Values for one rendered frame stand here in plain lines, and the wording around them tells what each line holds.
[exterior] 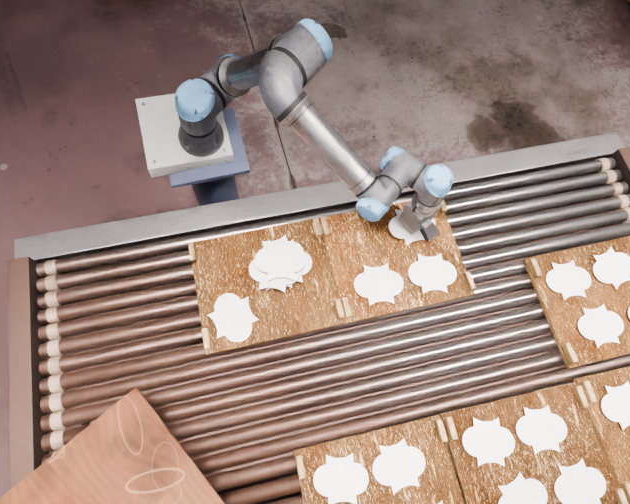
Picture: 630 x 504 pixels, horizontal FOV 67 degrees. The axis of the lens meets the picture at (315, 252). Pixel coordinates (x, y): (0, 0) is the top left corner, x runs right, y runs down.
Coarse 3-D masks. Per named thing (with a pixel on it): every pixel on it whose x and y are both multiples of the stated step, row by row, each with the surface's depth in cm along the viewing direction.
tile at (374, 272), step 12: (360, 276) 145; (372, 276) 145; (384, 276) 145; (396, 276) 146; (360, 288) 144; (372, 288) 144; (384, 288) 144; (396, 288) 144; (372, 300) 142; (384, 300) 143
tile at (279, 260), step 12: (264, 252) 142; (276, 252) 142; (288, 252) 142; (300, 252) 142; (264, 264) 140; (276, 264) 141; (288, 264) 141; (300, 264) 141; (276, 276) 139; (288, 276) 140
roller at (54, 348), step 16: (624, 224) 160; (544, 240) 157; (560, 240) 156; (576, 240) 157; (592, 240) 158; (480, 256) 152; (496, 256) 153; (512, 256) 154; (160, 320) 140; (176, 320) 140; (192, 320) 140; (80, 336) 137; (96, 336) 137; (112, 336) 137; (128, 336) 138; (144, 336) 139; (48, 352) 134; (64, 352) 136
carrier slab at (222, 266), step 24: (216, 240) 148; (240, 240) 148; (264, 240) 149; (288, 240) 149; (312, 240) 149; (192, 264) 144; (216, 264) 145; (240, 264) 145; (312, 264) 147; (216, 288) 142; (240, 288) 143; (288, 288) 143; (312, 288) 144; (264, 312) 140; (288, 312) 141; (312, 312) 141; (336, 312) 142; (216, 336) 137; (264, 336) 138; (288, 336) 139
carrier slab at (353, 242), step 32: (320, 224) 152; (352, 224) 152; (384, 224) 153; (448, 224) 154; (352, 256) 148; (384, 256) 149; (416, 256) 149; (448, 256) 150; (352, 288) 144; (416, 288) 146; (448, 288) 146; (352, 320) 141
